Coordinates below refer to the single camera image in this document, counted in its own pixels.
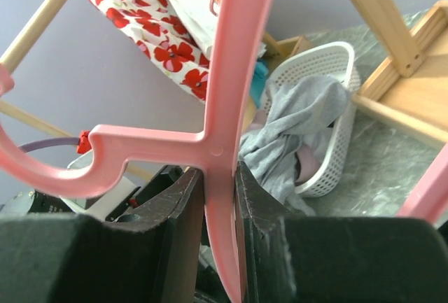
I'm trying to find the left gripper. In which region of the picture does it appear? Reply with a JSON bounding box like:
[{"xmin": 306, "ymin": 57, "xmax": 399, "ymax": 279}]
[{"xmin": 105, "ymin": 165, "xmax": 183, "ymax": 222}]

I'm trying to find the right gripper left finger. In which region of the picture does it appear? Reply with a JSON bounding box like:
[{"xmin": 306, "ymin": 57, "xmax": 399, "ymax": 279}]
[{"xmin": 1, "ymin": 169, "xmax": 204, "ymax": 302}]

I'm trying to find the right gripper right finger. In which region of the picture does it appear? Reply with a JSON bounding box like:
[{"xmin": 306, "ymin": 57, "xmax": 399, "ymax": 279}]
[{"xmin": 235, "ymin": 163, "xmax": 447, "ymax": 302}]

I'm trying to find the pink plastic hanger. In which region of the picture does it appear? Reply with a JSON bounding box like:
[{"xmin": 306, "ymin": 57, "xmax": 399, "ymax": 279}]
[{"xmin": 0, "ymin": 0, "xmax": 448, "ymax": 302}]

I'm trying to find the mauve pink tank top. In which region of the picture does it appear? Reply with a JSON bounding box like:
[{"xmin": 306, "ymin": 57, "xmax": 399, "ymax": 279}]
[{"xmin": 251, "ymin": 110, "xmax": 328, "ymax": 185}]

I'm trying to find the grey tank top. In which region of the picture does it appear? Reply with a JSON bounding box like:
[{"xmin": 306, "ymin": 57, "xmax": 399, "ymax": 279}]
[{"xmin": 239, "ymin": 76, "xmax": 351, "ymax": 204}]

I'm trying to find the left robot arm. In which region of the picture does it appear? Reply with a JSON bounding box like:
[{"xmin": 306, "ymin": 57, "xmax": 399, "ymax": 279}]
[{"xmin": 1, "ymin": 165, "xmax": 183, "ymax": 222}]

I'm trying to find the red floral white garment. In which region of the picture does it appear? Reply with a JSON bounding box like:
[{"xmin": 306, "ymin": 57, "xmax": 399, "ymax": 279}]
[{"xmin": 89, "ymin": 0, "xmax": 209, "ymax": 102}]

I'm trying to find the left wooden clothes rack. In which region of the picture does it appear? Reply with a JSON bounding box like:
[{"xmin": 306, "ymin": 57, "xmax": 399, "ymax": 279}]
[{"xmin": 0, "ymin": 0, "xmax": 316, "ymax": 181}]

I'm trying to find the wooden clothes rack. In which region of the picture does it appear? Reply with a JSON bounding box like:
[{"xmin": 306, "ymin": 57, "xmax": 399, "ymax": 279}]
[
  {"xmin": 351, "ymin": 0, "xmax": 447, "ymax": 148},
  {"xmin": 0, "ymin": 0, "xmax": 316, "ymax": 181}
]

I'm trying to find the white plastic laundry basket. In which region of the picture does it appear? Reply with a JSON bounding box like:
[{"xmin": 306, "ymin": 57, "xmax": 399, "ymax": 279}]
[{"xmin": 267, "ymin": 41, "xmax": 361, "ymax": 198}]

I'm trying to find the right wooden clothes rack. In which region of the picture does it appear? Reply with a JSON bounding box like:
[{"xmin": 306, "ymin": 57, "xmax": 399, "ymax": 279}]
[{"xmin": 351, "ymin": 0, "xmax": 447, "ymax": 148}]

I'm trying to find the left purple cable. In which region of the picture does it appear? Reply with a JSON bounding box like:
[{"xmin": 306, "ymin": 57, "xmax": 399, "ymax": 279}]
[{"xmin": 17, "ymin": 136, "xmax": 80, "ymax": 153}]

